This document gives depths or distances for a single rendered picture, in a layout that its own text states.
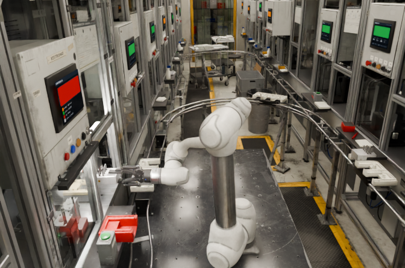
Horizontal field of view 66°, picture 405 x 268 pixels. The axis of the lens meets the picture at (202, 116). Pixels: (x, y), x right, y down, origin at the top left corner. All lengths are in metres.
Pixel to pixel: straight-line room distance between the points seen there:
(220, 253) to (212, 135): 0.57
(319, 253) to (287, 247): 1.01
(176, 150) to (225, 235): 0.56
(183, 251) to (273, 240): 0.50
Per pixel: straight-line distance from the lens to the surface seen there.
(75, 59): 1.41
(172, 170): 1.76
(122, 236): 1.59
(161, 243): 1.91
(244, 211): 1.68
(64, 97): 1.23
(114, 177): 1.81
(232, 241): 1.54
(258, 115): 4.65
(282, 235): 1.97
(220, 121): 1.24
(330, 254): 2.92
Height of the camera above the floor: 1.97
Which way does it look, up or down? 21 degrees down
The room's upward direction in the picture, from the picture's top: 1 degrees counter-clockwise
